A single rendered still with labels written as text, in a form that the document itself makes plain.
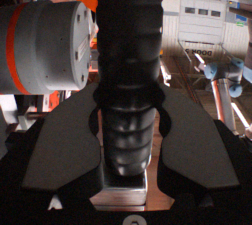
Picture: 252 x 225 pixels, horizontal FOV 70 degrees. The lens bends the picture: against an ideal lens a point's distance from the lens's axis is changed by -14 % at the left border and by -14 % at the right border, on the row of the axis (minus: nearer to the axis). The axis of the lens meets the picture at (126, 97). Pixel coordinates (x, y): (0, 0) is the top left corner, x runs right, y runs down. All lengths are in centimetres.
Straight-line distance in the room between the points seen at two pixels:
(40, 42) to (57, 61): 3
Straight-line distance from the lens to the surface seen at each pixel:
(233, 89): 108
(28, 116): 42
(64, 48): 24
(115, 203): 17
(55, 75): 26
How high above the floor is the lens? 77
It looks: 30 degrees up
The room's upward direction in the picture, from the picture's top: 179 degrees counter-clockwise
